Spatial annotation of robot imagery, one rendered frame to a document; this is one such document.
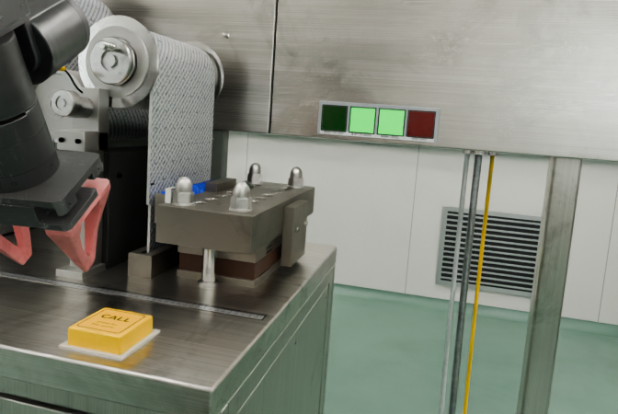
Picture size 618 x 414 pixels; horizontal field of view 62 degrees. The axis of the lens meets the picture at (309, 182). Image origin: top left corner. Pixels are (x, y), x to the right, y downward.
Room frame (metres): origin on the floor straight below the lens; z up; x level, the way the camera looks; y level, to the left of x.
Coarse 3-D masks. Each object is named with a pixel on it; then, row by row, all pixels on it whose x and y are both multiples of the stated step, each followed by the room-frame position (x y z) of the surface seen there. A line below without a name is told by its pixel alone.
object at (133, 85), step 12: (96, 36) 0.86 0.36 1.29; (108, 36) 0.85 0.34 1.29; (120, 36) 0.85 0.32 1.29; (132, 36) 0.84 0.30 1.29; (144, 48) 0.83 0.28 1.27; (144, 60) 0.83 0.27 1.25; (144, 72) 0.83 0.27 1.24; (96, 84) 0.86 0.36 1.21; (132, 84) 0.84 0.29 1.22; (120, 96) 0.84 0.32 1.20
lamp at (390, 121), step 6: (384, 114) 1.07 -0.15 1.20; (390, 114) 1.07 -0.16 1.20; (396, 114) 1.06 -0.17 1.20; (402, 114) 1.06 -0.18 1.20; (384, 120) 1.07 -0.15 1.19; (390, 120) 1.07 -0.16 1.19; (396, 120) 1.06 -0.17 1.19; (402, 120) 1.06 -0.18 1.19; (384, 126) 1.07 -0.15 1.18; (390, 126) 1.07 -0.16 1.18; (396, 126) 1.06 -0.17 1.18; (402, 126) 1.06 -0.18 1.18; (378, 132) 1.07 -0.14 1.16; (384, 132) 1.07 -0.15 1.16; (390, 132) 1.07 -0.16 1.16; (396, 132) 1.06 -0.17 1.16; (402, 132) 1.06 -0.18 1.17
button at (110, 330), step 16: (96, 320) 0.59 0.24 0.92; (112, 320) 0.59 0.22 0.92; (128, 320) 0.59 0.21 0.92; (144, 320) 0.60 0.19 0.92; (80, 336) 0.56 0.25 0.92; (96, 336) 0.56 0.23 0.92; (112, 336) 0.55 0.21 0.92; (128, 336) 0.56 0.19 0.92; (144, 336) 0.60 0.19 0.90; (112, 352) 0.55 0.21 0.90
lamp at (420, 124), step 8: (416, 112) 1.05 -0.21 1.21; (424, 112) 1.05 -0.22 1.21; (408, 120) 1.06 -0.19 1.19; (416, 120) 1.05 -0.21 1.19; (424, 120) 1.05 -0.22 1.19; (432, 120) 1.05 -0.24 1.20; (408, 128) 1.06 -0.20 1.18; (416, 128) 1.05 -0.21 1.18; (424, 128) 1.05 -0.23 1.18; (432, 128) 1.05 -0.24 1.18; (424, 136) 1.05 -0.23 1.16
